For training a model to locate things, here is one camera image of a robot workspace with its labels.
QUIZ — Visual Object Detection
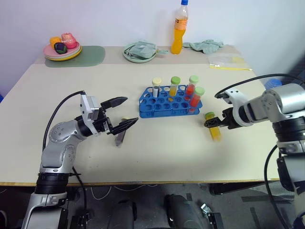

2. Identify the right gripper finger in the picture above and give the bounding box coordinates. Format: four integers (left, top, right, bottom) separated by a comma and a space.
204, 117, 223, 129

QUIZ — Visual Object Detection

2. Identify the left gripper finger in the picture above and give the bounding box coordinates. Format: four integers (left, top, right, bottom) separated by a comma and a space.
100, 96, 129, 111
107, 117, 140, 135

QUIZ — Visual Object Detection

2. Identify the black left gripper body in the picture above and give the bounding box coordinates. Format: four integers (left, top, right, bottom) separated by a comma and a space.
93, 106, 115, 136

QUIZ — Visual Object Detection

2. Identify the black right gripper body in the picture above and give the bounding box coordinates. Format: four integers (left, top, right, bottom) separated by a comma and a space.
220, 107, 237, 130

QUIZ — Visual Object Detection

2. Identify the green-capped yellow test tube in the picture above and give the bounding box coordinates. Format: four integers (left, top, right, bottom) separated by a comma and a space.
204, 111, 224, 142
169, 76, 181, 97

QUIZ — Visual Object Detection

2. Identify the pale-capped grey test tube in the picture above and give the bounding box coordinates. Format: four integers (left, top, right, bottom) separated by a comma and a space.
114, 116, 131, 147
152, 77, 163, 99

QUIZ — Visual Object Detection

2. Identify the green-capped red test tube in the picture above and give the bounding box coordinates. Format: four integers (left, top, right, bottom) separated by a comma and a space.
189, 86, 206, 113
185, 75, 199, 101

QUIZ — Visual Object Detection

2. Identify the blue test tube rack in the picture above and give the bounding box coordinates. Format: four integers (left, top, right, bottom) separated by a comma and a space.
138, 84, 204, 119

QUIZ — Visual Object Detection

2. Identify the pale green plate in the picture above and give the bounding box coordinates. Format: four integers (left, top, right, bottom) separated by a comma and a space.
122, 42, 158, 63

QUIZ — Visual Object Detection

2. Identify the green placemat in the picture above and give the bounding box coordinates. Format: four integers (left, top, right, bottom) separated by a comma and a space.
45, 45, 106, 68

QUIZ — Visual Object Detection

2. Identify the clear plastic zip bag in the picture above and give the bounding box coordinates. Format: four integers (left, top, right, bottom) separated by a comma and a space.
207, 53, 254, 72

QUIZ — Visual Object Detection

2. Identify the green cloth pouch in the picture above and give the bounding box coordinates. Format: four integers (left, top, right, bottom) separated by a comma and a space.
124, 40, 169, 59

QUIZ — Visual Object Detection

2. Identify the stack of plates with food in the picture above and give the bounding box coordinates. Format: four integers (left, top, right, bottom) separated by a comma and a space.
44, 45, 82, 62

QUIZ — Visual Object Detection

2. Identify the pink toy fruit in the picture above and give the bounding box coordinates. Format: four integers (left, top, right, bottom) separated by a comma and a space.
61, 32, 78, 49

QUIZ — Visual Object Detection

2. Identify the dark purple toy fruit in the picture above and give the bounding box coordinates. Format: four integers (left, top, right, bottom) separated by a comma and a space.
53, 42, 68, 54

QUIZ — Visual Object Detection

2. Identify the crumpled green cloth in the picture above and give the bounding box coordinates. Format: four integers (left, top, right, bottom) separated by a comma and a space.
183, 39, 225, 54

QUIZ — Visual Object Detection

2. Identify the pink plate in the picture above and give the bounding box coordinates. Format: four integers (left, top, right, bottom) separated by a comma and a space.
43, 42, 81, 58

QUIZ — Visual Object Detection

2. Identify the orange toy fruit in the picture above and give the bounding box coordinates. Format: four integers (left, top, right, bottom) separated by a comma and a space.
49, 36, 63, 49

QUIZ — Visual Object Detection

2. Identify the metal caster wheel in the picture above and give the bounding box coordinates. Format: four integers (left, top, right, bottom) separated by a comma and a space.
200, 203, 224, 229

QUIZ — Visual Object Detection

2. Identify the orange drink bottle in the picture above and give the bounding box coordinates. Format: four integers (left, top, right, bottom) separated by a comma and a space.
170, 0, 189, 55

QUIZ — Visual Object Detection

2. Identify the dark rounded shape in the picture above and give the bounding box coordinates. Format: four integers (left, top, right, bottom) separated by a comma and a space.
164, 194, 208, 229

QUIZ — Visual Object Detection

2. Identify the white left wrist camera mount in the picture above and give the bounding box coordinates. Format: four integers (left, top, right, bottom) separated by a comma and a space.
79, 94, 101, 125

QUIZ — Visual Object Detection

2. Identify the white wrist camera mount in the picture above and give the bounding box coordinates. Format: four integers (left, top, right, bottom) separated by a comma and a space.
79, 94, 101, 125
214, 88, 254, 128

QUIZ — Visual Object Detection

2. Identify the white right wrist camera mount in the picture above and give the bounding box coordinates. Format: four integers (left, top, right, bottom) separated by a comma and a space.
214, 88, 254, 128

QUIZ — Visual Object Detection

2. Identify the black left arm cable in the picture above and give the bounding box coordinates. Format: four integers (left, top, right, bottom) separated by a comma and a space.
42, 90, 86, 152
71, 166, 88, 218

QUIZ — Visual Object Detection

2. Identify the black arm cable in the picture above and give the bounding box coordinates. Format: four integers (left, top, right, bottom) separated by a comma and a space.
71, 166, 88, 218
214, 73, 305, 98
264, 144, 290, 229
42, 90, 86, 152

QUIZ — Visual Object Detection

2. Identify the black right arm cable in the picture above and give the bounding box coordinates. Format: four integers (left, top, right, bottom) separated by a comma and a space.
264, 144, 290, 229
214, 73, 305, 98

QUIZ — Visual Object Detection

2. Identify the black table frame bar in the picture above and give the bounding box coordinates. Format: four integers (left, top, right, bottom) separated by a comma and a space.
209, 181, 269, 197

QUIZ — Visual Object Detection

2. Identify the white floor cable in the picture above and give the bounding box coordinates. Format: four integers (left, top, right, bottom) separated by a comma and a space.
91, 184, 158, 200

